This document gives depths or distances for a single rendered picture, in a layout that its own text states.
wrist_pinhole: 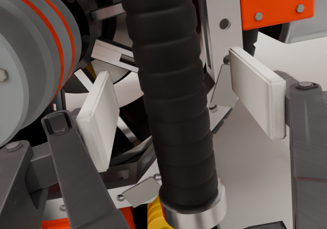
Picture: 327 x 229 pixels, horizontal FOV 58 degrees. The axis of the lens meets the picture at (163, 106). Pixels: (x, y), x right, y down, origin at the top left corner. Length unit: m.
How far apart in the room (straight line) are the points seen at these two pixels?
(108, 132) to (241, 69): 0.08
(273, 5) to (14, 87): 0.29
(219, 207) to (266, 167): 1.30
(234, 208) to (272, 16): 0.99
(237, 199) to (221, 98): 0.96
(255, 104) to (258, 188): 1.22
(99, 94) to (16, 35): 0.12
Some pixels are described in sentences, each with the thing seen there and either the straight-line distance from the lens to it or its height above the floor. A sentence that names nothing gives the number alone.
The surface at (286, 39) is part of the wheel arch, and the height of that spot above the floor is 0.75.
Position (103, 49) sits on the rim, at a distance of 0.48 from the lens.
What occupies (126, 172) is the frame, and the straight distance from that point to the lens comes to 0.50.
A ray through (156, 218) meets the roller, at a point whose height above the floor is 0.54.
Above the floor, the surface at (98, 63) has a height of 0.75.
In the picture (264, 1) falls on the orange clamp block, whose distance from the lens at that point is 0.39.
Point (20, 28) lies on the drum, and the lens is 0.27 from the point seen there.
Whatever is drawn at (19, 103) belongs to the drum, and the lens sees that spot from 0.25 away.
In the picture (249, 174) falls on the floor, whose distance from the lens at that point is 1.45.
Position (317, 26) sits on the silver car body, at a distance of 0.60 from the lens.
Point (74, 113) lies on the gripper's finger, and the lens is 0.16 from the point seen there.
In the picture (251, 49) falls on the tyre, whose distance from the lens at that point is 0.48.
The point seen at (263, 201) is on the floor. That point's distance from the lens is 1.32.
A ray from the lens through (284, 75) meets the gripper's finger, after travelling 0.16.
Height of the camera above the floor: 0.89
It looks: 24 degrees down
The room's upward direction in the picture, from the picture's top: 11 degrees counter-clockwise
